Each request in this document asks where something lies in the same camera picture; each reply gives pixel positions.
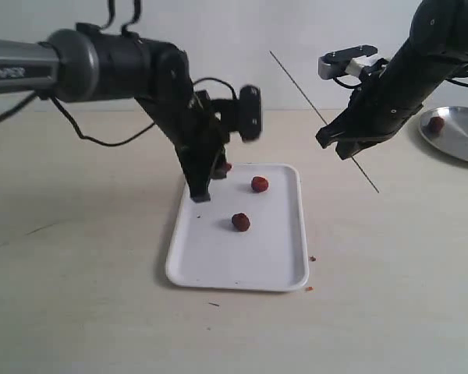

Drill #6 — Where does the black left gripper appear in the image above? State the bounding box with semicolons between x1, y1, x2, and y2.
134;77;229;203

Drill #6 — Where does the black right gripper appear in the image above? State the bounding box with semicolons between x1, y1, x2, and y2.
316;65;424;159

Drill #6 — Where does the thin metal skewer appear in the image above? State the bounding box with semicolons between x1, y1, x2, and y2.
269;51;380;194

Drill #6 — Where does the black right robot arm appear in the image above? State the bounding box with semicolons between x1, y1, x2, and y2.
316;1;468;160

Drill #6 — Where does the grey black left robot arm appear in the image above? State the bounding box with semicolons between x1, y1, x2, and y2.
0;23;228;203

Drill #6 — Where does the white rectangular plastic tray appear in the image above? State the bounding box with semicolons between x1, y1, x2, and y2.
165;163;310;292

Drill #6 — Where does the round metal plate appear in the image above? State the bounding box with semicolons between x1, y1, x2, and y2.
417;106;468;162

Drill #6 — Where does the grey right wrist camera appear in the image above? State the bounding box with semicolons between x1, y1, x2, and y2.
318;44;378;80

